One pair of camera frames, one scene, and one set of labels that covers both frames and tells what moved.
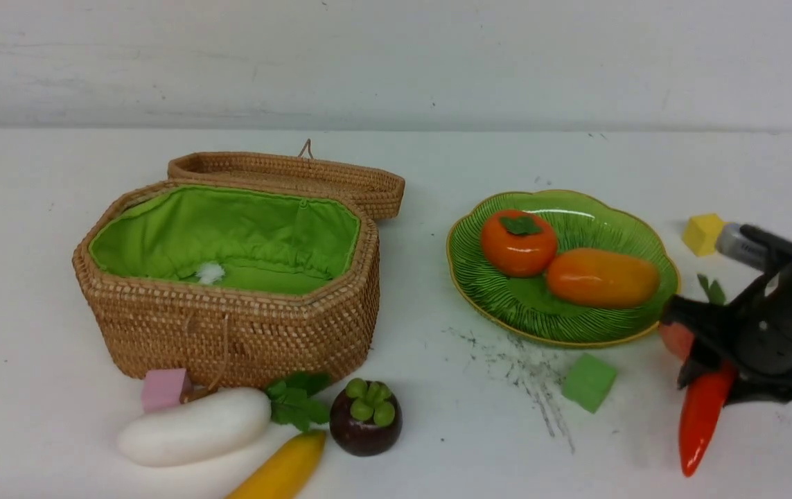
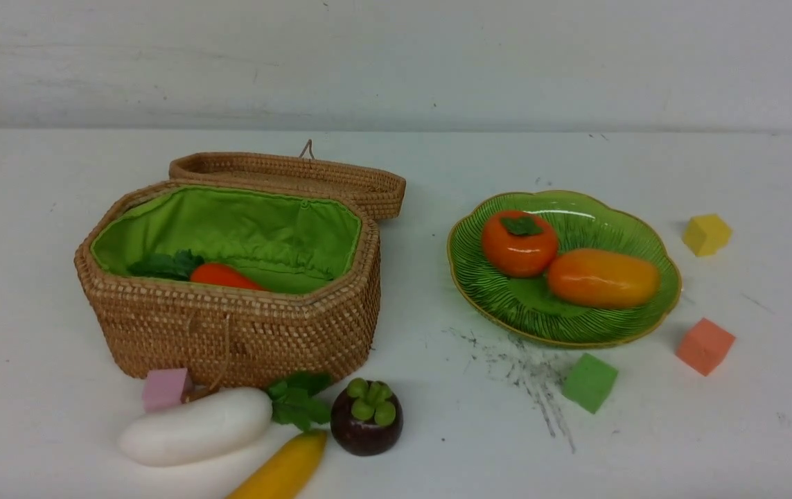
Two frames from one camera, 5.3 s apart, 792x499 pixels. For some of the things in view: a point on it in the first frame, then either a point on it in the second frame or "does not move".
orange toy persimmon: [517, 243] does not move
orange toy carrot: [708, 396] → [185, 265]
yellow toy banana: [286, 472] does not move
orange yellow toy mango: [603, 278] does not move
